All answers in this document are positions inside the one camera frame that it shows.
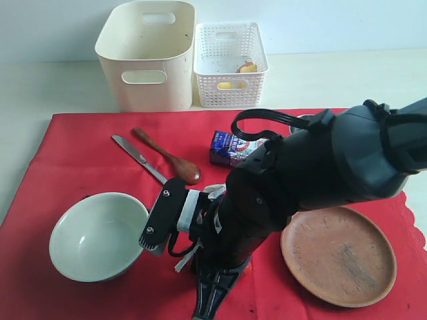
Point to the white perforated plastic basket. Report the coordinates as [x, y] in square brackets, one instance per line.
[220, 48]

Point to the blue and white milk carton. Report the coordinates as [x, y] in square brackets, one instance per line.
[229, 150]

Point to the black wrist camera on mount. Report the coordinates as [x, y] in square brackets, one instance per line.
[176, 210]

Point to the pale green ceramic bowl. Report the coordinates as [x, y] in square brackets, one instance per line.
[97, 238]

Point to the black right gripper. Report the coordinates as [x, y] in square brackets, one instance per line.
[229, 229]

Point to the red sausage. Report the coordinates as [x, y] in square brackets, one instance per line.
[247, 270]

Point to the round brown wooden plate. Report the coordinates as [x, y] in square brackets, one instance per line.
[340, 256]

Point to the red tablecloth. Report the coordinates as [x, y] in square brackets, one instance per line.
[78, 158]

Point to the yellow lemon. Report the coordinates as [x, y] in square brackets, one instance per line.
[230, 85]

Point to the stainless steel cup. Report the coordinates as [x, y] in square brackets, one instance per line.
[300, 124]

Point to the brown wooden spoon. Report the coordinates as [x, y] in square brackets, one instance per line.
[183, 168]

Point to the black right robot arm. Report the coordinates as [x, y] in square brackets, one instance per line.
[364, 153]

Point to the stainless steel table knife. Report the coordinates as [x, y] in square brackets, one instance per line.
[132, 150]

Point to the cream plastic storage bin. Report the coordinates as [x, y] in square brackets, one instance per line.
[146, 51]

